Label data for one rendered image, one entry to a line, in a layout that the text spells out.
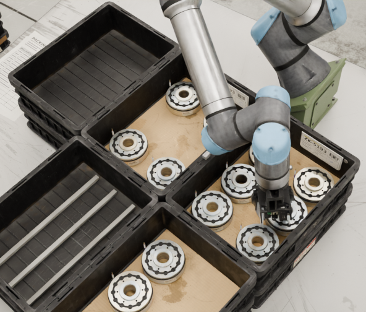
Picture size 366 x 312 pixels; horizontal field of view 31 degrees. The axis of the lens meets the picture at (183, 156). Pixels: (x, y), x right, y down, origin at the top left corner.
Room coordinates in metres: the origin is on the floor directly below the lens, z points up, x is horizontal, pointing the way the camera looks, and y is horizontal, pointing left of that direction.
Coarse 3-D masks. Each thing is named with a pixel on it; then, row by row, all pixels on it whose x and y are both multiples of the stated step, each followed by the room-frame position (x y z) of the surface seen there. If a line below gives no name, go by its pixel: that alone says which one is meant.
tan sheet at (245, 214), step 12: (300, 156) 0.98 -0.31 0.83; (300, 168) 0.94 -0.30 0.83; (324, 168) 0.94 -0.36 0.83; (336, 180) 0.90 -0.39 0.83; (240, 204) 0.85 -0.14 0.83; (252, 204) 0.85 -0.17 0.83; (240, 216) 0.82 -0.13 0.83; (252, 216) 0.81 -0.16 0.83; (228, 228) 0.79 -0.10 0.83; (228, 240) 0.75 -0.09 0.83
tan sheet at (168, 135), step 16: (160, 112) 1.17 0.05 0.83; (128, 128) 1.12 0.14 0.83; (144, 128) 1.12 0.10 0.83; (160, 128) 1.11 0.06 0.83; (176, 128) 1.11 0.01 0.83; (192, 128) 1.10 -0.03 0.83; (160, 144) 1.06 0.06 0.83; (176, 144) 1.05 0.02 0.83; (192, 144) 1.05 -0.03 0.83; (144, 160) 1.01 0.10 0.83; (192, 160) 1.00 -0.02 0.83; (144, 176) 0.96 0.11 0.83
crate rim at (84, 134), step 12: (168, 60) 1.27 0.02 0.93; (156, 72) 1.23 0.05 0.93; (144, 84) 1.19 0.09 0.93; (240, 84) 1.16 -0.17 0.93; (252, 96) 1.12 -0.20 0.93; (108, 108) 1.11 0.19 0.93; (96, 120) 1.08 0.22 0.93; (84, 132) 1.04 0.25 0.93; (96, 144) 1.00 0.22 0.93; (108, 156) 0.96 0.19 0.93; (192, 168) 0.90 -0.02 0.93; (144, 180) 0.88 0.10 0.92; (180, 180) 0.87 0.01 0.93; (156, 192) 0.84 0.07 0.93; (168, 192) 0.84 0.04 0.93
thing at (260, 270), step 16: (304, 128) 1.00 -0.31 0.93; (336, 144) 0.94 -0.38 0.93; (208, 160) 0.92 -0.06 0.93; (352, 160) 0.89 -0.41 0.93; (192, 176) 0.88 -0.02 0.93; (352, 176) 0.86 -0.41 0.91; (176, 192) 0.84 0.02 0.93; (336, 192) 0.81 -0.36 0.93; (176, 208) 0.80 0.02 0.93; (320, 208) 0.77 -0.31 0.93; (304, 224) 0.73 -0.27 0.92; (224, 240) 0.70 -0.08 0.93; (288, 240) 0.69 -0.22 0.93; (240, 256) 0.66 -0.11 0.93; (272, 256) 0.65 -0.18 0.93; (256, 272) 0.62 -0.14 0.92
